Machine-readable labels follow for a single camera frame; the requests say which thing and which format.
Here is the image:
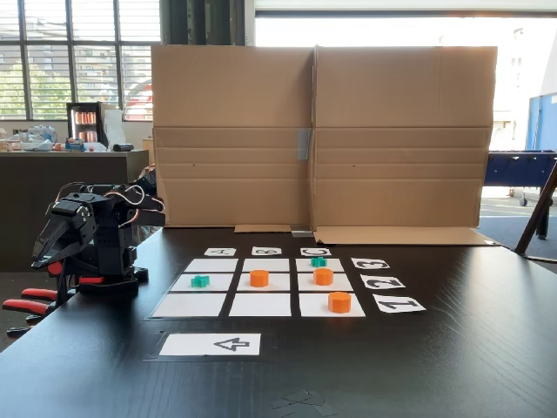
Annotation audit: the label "white paper grid square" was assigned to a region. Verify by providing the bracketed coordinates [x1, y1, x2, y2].
[299, 293, 366, 318]
[228, 293, 292, 318]
[297, 273, 354, 292]
[236, 273, 292, 292]
[184, 258, 239, 273]
[151, 293, 227, 318]
[169, 273, 234, 292]
[295, 258, 346, 273]
[241, 258, 291, 273]

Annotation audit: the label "black clamp with red knob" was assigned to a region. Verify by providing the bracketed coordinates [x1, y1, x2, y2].
[46, 260, 106, 287]

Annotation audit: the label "dark wooden counter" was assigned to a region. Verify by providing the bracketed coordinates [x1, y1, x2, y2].
[0, 149, 150, 272]

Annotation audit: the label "clear plastic bags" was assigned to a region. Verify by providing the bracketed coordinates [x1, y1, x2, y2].
[17, 125, 58, 152]

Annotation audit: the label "mini fridge with cans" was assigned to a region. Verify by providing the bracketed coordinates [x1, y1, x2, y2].
[66, 102, 111, 149]

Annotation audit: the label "white paper bag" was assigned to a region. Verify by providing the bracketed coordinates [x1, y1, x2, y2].
[103, 108, 128, 149]

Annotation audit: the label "white arrow paper sheet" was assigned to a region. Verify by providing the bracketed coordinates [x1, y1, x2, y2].
[158, 333, 262, 357]

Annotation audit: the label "dark green curtain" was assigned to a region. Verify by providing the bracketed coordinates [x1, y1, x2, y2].
[159, 0, 247, 47]

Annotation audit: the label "long grey tape strip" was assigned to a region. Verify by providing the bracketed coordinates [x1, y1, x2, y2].
[296, 128, 312, 161]

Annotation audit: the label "paper sheet number 3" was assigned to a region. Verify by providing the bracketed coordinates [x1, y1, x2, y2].
[350, 257, 391, 270]

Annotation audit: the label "paper sheet number 2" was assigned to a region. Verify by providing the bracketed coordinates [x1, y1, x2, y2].
[359, 274, 406, 290]

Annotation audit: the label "large brown cardboard box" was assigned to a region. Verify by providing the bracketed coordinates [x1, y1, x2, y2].
[150, 43, 502, 246]

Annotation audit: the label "paper sheet number 1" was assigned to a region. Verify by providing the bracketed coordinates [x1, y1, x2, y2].
[372, 293, 426, 314]

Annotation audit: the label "blue foosball table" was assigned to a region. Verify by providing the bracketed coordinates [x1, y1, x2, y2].
[483, 150, 557, 207]

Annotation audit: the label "brown wooden leg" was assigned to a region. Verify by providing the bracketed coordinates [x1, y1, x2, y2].
[513, 163, 557, 256]

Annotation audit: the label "blue panel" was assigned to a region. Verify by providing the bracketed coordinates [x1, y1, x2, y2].
[525, 91, 557, 152]

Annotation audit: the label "red-handled black clamp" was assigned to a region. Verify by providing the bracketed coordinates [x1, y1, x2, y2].
[2, 287, 60, 339]

